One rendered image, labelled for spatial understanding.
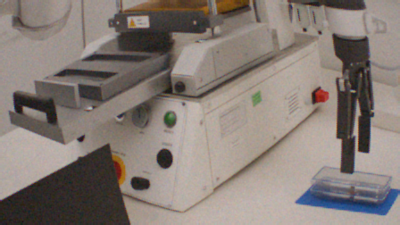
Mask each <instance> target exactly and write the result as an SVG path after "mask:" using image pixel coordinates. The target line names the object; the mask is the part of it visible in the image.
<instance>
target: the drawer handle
mask: <svg viewBox="0 0 400 225"><path fill-rule="evenodd" d="M13 106H14V111H16V112H19V111H21V110H22V107H28V108H29V109H32V110H35V111H40V112H42V113H45V114H46V117H47V123H49V124H52V123H53V122H55V121H56V120H58V118H57V115H56V108H55V104H54V99H53V98H52V97H51V96H49V97H47V96H42V95H36V94H33V93H28V92H25V91H23V92H22V91H20V90H16V91H15V92H14V93H13Z"/></svg>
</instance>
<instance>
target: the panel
mask: <svg viewBox="0 0 400 225"><path fill-rule="evenodd" d="M188 103H189V101H187V100H180V99H175V98H169V97H163V96H152V97H150V98H148V99H146V100H145V101H143V102H141V103H140V104H145V105H147V106H149V107H150V109H151V111H152V114H153V119H152V122H151V124H150V126H149V127H148V128H146V129H138V128H136V127H135V126H134V124H133V123H132V112H133V110H134V109H135V108H136V107H137V106H138V105H140V104H137V105H135V106H133V107H132V108H130V109H128V110H127V111H125V112H124V115H123V117H122V118H121V119H118V118H116V117H114V118H113V119H111V120H108V121H107V122H105V123H103V124H102V125H100V126H99V127H97V128H94V129H92V130H91V131H89V132H88V133H86V134H84V135H83V136H84V137H83V138H82V139H81V140H80V141H78V140H77V139H75V140H74V141H72V144H71V146H72V149H71V162H73V161H74V162H75V161H76V160H77V158H79V156H85V155H86V154H89V153H91V152H92V151H95V150H96V149H97V148H99V147H100V146H101V147H102V146H104V145H105V144H107V143H109V144H110V148H111V151H112V157H113V160H114V161H116V162H117V163H119V164H120V166H121V178H120V179H119V183H120V188H121V192H122V193H124V194H126V195H129V196H134V197H136V198H138V199H142V200H145V201H147V202H150V203H153V204H158V205H160V206H162V207H166V208H169V209H172V210H173V208H174V203H175V198H176V188H177V183H178V177H179V161H180V156H181V150H182V145H183V138H184V132H185V127H186V120H187V115H188ZM166 113H172V114H173V115H174V122H173V124H172V125H171V126H167V125H166V124H165V123H164V121H163V117H164V115H165V114H166ZM161 150H167V151H168V152H169V153H170V155H171V163H170V164H169V165H167V166H165V167H162V166H160V165H159V164H158V163H157V161H156V156H157V154H158V152H159V151H161ZM135 176H138V177H142V178H144V179H149V182H150V188H149V189H145V190H134V189H133V188H132V187H131V185H130V181H131V180H132V177H135Z"/></svg>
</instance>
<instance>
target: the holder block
mask: <svg viewBox="0 0 400 225"><path fill-rule="evenodd" d="M169 67H170V63H169V57H168V54H165V53H159V54H157V53H148V52H144V53H140V52H124V51H121V52H117V51H111V52H110V51H95V52H94V53H92V54H89V55H87V56H85V57H83V58H80V59H79V60H77V61H76V62H73V63H71V64H69V65H67V66H65V67H63V68H62V69H60V70H58V71H56V72H54V73H53V74H51V75H49V76H48V77H46V78H44V79H46V80H54V81H61V82H70V83H73V84H76V83H78V88H79V96H80V97H84V98H87V99H95V100H99V101H104V100H106V99H107V98H109V97H111V96H114V95H115V94H117V93H119V92H121V91H122V90H124V89H126V88H128V87H130V86H132V85H135V84H137V83H138V82H139V81H141V80H143V79H147V78H148V77H150V76H152V75H154V74H155V73H158V72H160V71H163V70H165V69H167V68H169Z"/></svg>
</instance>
